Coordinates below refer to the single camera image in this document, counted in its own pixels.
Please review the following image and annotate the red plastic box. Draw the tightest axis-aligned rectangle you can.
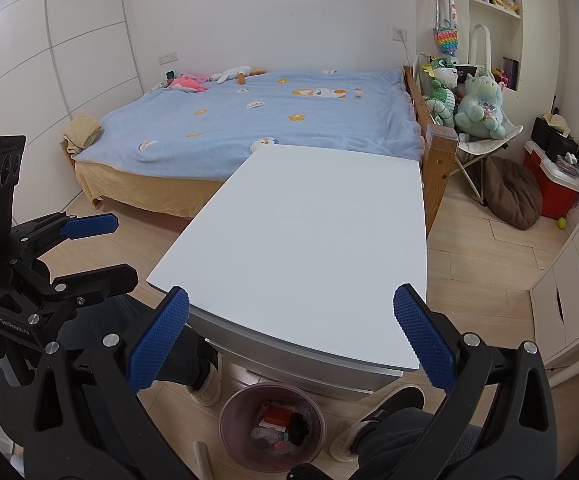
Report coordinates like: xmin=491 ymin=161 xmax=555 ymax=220
xmin=261 ymin=404 xmax=295 ymax=428

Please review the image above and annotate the black fabric organizer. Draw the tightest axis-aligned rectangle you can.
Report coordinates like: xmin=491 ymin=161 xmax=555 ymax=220
xmin=286 ymin=412 xmax=310 ymax=448

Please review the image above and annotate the mauve trash bin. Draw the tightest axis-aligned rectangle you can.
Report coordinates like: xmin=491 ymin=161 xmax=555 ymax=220
xmin=219 ymin=382 xmax=327 ymax=474

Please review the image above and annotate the beige folded cloth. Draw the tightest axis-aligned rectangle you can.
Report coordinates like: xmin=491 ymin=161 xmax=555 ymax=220
xmin=64 ymin=114 xmax=103 ymax=155

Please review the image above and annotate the bed with blue blanket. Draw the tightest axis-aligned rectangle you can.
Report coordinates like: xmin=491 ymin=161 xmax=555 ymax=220
xmin=60 ymin=66 xmax=455 ymax=226

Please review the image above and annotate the white drawer cabinet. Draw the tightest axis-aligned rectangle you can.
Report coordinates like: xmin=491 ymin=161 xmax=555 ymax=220
xmin=530 ymin=223 xmax=579 ymax=366

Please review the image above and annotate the pink plush on bed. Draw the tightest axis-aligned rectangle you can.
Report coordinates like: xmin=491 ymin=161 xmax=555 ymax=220
xmin=168 ymin=74 xmax=209 ymax=93

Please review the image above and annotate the white wardrobe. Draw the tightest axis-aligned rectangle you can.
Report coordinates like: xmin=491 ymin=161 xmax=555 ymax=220
xmin=0 ymin=0 xmax=143 ymax=223

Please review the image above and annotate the white bedside table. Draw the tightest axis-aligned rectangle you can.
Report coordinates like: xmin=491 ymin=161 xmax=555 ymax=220
xmin=148 ymin=145 xmax=427 ymax=400

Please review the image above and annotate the white goose plush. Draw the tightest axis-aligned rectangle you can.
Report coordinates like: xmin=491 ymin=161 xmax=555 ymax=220
xmin=209 ymin=66 xmax=265 ymax=84

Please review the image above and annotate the brown bean bag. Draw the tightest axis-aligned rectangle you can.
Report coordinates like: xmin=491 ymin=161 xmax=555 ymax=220
xmin=483 ymin=156 xmax=542 ymax=231

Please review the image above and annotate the red cooler box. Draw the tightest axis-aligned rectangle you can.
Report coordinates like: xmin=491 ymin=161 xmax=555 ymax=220
xmin=524 ymin=141 xmax=579 ymax=220

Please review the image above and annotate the white folding chair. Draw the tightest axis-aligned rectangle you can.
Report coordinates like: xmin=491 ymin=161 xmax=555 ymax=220
xmin=415 ymin=24 xmax=523 ymax=204

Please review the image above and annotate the black bag on cooler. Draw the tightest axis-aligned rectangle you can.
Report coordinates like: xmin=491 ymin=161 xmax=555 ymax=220
xmin=530 ymin=117 xmax=579 ymax=169

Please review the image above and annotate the light green unicorn plush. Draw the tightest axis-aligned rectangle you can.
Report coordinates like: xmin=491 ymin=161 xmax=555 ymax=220
xmin=454 ymin=73 xmax=506 ymax=140

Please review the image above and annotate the green dragon plush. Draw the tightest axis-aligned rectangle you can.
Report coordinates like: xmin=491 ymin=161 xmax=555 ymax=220
xmin=422 ymin=56 xmax=459 ymax=128

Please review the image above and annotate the rainbow pop bag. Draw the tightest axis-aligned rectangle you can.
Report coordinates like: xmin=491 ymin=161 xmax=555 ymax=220
xmin=434 ymin=0 xmax=459 ymax=58

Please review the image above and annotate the white wall shelf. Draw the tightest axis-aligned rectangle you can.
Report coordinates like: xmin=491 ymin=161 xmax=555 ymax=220
xmin=411 ymin=0 xmax=566 ymax=94

